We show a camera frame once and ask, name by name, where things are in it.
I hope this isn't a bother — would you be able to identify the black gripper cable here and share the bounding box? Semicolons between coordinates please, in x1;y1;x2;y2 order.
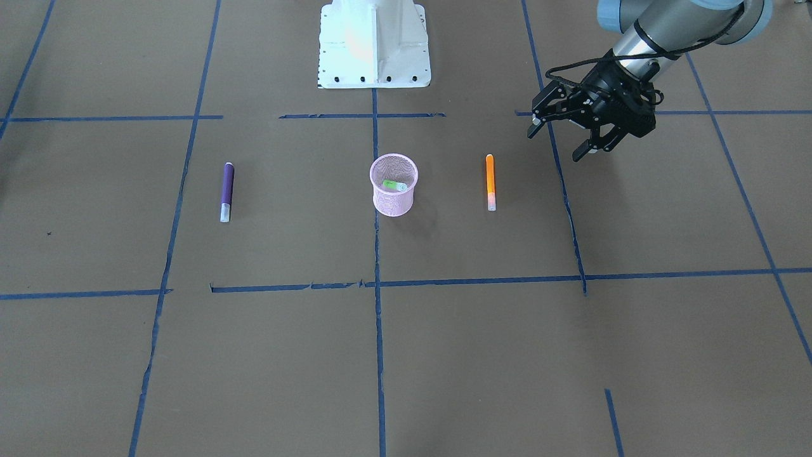
544;13;743;96

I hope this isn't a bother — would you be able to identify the green highlighter pen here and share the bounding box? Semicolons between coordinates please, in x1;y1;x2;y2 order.
382;180;409;193

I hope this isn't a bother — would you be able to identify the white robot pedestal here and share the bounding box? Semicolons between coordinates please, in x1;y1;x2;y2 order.
317;1;432;89

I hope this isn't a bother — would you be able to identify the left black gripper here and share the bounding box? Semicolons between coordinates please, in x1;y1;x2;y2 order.
526;50;662;162

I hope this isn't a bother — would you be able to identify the pink mesh pen holder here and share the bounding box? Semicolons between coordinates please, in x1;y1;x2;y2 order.
369;154;419;217

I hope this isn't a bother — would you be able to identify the orange highlighter pen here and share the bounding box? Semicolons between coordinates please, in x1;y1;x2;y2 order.
485;154;497;211

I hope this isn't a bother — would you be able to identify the purple highlighter pen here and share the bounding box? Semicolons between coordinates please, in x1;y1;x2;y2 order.
219;162;235;223

